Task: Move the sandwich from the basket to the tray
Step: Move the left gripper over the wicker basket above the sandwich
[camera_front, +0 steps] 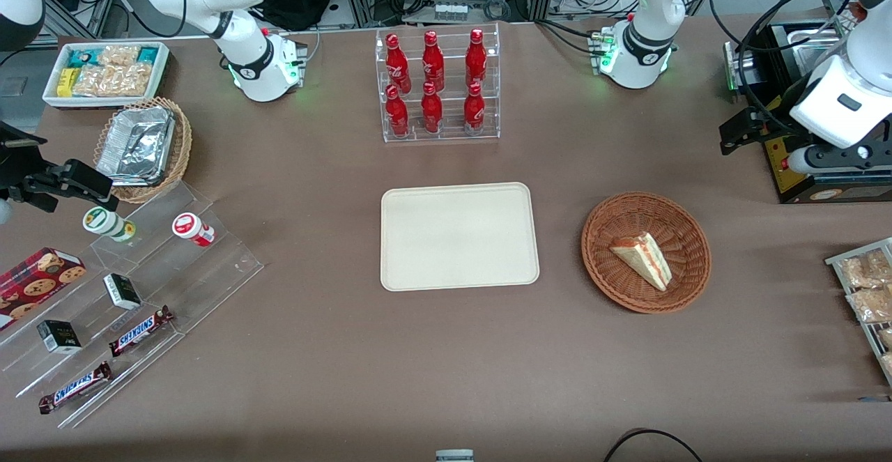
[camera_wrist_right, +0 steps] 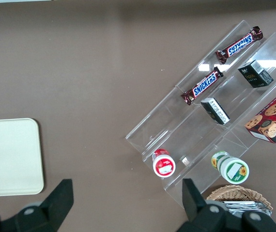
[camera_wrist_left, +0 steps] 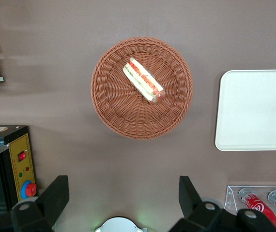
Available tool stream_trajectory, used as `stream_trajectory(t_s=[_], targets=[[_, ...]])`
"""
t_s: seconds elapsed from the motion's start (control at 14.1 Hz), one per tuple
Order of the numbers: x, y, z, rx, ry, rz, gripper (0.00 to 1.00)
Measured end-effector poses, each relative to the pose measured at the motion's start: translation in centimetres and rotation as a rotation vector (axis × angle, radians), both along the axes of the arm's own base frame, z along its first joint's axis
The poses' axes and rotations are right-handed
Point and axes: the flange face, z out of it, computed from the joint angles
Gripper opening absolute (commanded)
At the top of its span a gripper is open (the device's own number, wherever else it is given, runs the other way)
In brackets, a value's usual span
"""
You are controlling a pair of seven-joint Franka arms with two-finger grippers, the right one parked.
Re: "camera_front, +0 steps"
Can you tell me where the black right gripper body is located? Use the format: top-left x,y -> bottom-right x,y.
0,121 -> 48,195

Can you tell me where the triangular sandwich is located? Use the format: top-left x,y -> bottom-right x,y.
609,231 -> 674,293

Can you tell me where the silver foil tray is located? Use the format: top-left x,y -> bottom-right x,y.
95,105 -> 176,188

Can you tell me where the light wicker basket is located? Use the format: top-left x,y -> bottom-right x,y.
93,96 -> 194,205

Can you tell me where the round brown wicker basket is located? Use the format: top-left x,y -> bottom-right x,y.
581,192 -> 712,314

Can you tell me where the tray of packaged crackers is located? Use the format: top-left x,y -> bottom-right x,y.
824,237 -> 892,387

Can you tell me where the beige rectangular tray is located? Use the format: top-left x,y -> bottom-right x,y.
380,182 -> 541,293

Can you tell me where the green capped white bottle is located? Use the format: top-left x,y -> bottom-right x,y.
82,206 -> 137,244

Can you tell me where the black food warmer machine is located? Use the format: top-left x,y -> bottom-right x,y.
723,0 -> 892,205

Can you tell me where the steel warmer pan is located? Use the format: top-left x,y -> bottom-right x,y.
779,20 -> 849,52

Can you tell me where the red cookie box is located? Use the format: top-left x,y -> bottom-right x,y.
0,247 -> 88,331

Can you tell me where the clear rice cracker bag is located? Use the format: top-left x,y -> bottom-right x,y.
97,45 -> 142,68
111,62 -> 153,98
72,65 -> 116,98

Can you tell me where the red capped white bottle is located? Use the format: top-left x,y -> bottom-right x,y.
171,212 -> 217,248

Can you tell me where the small black carton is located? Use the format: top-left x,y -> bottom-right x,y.
102,272 -> 144,311
36,319 -> 83,355

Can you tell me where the white plastic snack bin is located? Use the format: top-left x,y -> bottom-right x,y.
42,40 -> 172,109

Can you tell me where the clear acrylic stepped display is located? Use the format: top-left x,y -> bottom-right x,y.
0,181 -> 265,430

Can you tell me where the brown Snickers bar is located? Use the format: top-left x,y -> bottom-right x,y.
107,305 -> 175,358
38,361 -> 114,415

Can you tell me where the red cola bottle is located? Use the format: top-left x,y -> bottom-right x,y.
420,82 -> 444,135
463,82 -> 486,136
422,31 -> 446,93
385,33 -> 413,94
465,28 -> 489,88
385,84 -> 411,138

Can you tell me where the clear acrylic bottle rack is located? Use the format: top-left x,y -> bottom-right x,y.
375,22 -> 502,144

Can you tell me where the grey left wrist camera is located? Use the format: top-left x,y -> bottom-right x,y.
785,142 -> 892,176

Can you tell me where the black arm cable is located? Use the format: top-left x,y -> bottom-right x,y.
709,0 -> 847,139

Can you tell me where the black table cable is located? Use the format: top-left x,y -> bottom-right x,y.
602,428 -> 705,462

